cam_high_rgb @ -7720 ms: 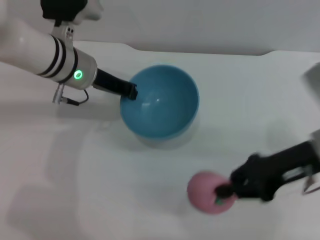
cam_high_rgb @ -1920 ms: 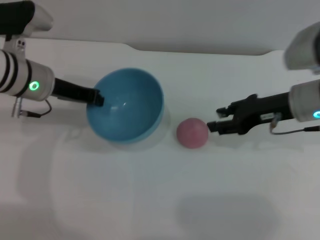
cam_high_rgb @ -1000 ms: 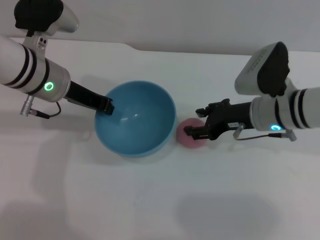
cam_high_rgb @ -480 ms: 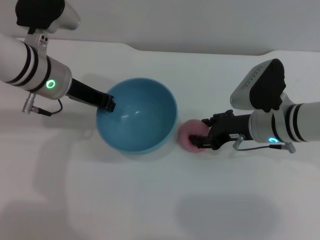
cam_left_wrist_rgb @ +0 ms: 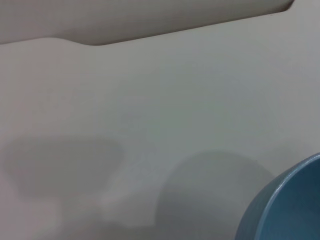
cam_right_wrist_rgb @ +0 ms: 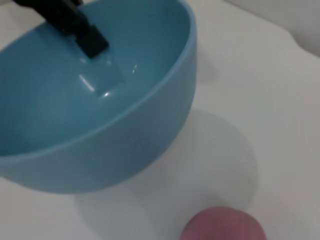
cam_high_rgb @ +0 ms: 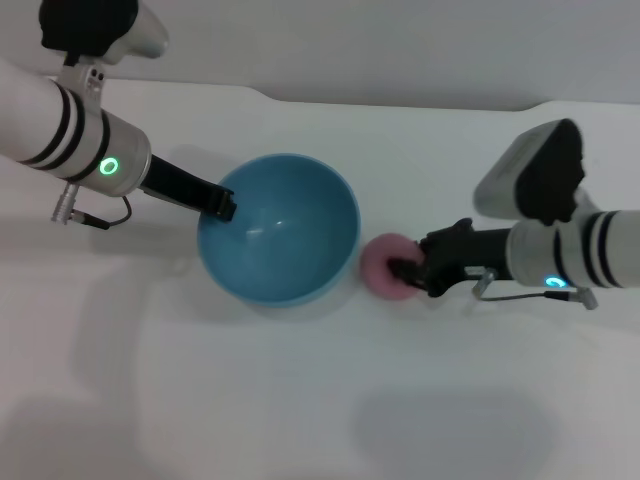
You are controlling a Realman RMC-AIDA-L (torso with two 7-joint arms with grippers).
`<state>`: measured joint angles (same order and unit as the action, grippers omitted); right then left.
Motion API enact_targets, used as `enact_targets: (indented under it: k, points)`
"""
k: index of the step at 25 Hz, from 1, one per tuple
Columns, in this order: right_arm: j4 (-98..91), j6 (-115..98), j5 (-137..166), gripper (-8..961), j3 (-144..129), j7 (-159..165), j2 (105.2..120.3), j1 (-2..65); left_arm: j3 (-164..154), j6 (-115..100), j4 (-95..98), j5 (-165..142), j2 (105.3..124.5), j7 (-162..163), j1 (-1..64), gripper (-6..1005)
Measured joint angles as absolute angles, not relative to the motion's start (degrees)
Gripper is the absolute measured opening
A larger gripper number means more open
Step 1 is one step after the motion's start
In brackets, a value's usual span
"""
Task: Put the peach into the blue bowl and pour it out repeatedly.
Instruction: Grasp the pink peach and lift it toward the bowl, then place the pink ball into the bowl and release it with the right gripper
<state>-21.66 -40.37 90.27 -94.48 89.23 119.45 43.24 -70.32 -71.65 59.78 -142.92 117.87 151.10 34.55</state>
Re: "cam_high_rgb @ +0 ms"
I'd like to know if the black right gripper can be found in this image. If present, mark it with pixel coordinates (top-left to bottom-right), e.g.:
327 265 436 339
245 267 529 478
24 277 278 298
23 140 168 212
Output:
387 217 514 299

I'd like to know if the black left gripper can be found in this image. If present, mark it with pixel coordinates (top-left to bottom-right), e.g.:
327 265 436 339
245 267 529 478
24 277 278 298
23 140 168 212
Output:
139 153 238 223

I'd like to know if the pink toy peach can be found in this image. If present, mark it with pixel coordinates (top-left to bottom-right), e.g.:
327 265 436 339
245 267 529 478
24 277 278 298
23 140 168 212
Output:
360 232 427 301

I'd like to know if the blue bowl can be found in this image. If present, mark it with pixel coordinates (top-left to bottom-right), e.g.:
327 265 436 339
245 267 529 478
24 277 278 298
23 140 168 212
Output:
196 153 363 308

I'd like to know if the left arm connector cable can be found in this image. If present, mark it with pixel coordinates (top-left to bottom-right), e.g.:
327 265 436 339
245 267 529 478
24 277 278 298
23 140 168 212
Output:
49 182 133 231

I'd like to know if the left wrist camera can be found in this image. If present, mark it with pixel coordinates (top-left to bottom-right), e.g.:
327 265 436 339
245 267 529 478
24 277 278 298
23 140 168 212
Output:
39 0 171 66

